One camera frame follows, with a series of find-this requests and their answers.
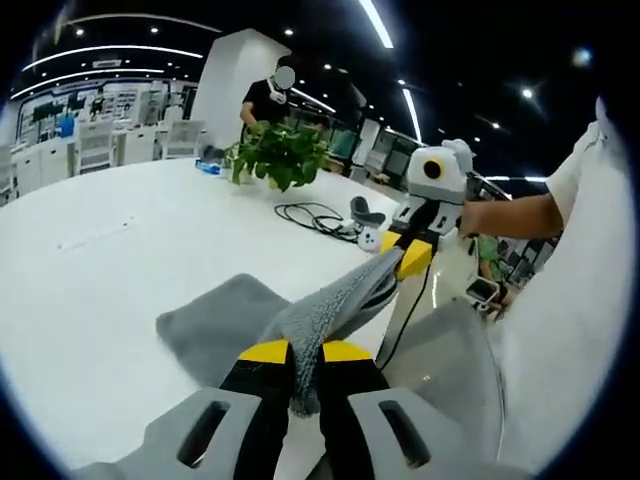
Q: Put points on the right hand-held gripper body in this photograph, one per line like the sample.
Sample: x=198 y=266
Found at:
x=440 y=190

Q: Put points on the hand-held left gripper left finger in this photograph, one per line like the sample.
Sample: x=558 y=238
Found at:
x=225 y=430

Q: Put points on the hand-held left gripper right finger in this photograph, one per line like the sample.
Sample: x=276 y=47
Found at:
x=370 y=430

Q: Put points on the grey towel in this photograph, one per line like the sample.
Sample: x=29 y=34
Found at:
x=225 y=320

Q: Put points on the white swivel chair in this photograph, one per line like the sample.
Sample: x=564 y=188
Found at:
x=482 y=291

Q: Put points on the grey mesh office chair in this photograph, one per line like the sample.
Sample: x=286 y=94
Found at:
x=450 y=350

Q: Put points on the large green potted plant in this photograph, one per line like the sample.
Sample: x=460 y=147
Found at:
x=280 y=150

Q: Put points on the white table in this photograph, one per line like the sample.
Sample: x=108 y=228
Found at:
x=125 y=280

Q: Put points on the blue packet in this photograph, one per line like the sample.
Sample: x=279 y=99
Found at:
x=207 y=167

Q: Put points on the white mesh office chair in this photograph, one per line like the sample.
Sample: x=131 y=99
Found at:
x=185 y=140
x=95 y=147

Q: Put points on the blue container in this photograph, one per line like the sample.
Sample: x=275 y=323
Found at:
x=66 y=127

